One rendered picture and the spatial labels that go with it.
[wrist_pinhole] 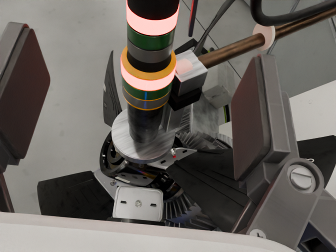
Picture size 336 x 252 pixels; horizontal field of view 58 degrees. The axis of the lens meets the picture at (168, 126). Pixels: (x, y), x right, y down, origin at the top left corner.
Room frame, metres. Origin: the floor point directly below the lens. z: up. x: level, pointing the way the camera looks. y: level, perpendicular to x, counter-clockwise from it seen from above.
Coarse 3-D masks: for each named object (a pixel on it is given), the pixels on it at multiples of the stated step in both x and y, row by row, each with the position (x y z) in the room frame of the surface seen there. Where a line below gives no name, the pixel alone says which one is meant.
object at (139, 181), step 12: (108, 144) 0.27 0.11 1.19; (180, 144) 0.30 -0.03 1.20; (108, 156) 0.24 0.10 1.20; (120, 156) 0.23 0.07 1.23; (108, 168) 0.21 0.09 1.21; (120, 168) 0.20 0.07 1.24; (132, 168) 0.21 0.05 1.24; (144, 168) 0.22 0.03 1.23; (120, 180) 0.20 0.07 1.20; (132, 180) 0.20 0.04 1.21; (144, 180) 0.20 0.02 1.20; (156, 180) 0.22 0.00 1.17; (168, 180) 0.22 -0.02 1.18; (168, 192) 0.20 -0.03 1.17
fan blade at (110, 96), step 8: (112, 56) 0.54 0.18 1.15; (112, 64) 0.51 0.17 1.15; (112, 72) 0.49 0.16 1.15; (104, 80) 0.53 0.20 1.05; (112, 80) 0.47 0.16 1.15; (112, 88) 0.45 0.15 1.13; (104, 96) 0.50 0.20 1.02; (112, 96) 0.44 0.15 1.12; (112, 104) 0.42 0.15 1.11; (120, 104) 0.39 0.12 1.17; (104, 112) 0.47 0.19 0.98; (112, 112) 0.43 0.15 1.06; (104, 120) 0.46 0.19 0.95; (112, 120) 0.43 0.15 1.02
